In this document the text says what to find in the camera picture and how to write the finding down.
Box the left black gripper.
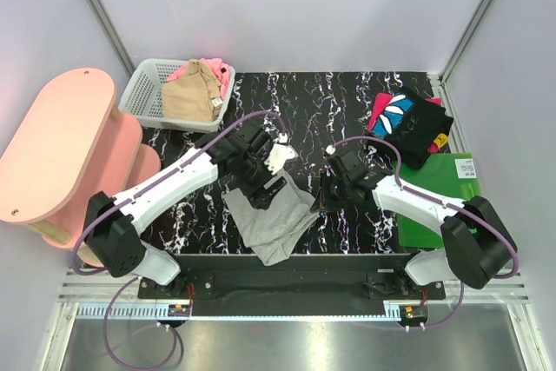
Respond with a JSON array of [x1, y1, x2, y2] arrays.
[[236, 149, 288, 210]]

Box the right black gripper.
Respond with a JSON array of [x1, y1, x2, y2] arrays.
[[312, 171, 352, 214]]

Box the grey t shirt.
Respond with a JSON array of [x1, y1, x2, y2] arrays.
[[223, 170, 319, 267]]

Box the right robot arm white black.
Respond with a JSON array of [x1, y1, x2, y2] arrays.
[[311, 145, 519, 299]]

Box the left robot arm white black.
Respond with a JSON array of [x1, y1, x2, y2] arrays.
[[83, 122, 297, 298]]

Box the beige t shirt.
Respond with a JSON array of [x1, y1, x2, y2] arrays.
[[162, 60, 223, 123]]

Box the black printed folded t shirt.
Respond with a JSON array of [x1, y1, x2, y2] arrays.
[[367, 87, 453, 169]]

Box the pink t shirt in basket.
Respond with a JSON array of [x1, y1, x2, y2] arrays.
[[166, 58, 231, 99]]

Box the green folding board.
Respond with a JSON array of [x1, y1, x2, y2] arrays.
[[390, 151, 486, 250]]

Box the white plastic laundry basket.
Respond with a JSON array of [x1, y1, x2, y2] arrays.
[[118, 58, 235, 133]]

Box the pink oval tiered shelf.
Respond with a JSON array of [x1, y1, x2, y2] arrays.
[[1, 68, 161, 267]]

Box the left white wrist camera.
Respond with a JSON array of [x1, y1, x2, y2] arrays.
[[264, 143, 298, 175]]

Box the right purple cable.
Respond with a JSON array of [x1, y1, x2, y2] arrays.
[[329, 135, 520, 331]]

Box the purple cable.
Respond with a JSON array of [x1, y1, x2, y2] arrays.
[[329, 135, 520, 331], [70, 109, 288, 368]]

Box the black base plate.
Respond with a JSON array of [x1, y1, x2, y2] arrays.
[[142, 255, 426, 320]]

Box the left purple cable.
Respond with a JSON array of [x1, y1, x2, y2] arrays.
[[70, 109, 288, 368]]

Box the aluminium front rail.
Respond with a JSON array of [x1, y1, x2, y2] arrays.
[[58, 271, 529, 304]]

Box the left aluminium frame post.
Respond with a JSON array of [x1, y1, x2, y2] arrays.
[[86, 0, 136, 76]]

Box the aluminium frame post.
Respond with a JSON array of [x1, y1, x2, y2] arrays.
[[439, 0, 495, 83], [86, 0, 136, 76]]

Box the right aluminium frame post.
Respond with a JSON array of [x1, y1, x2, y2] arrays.
[[439, 0, 495, 83]]

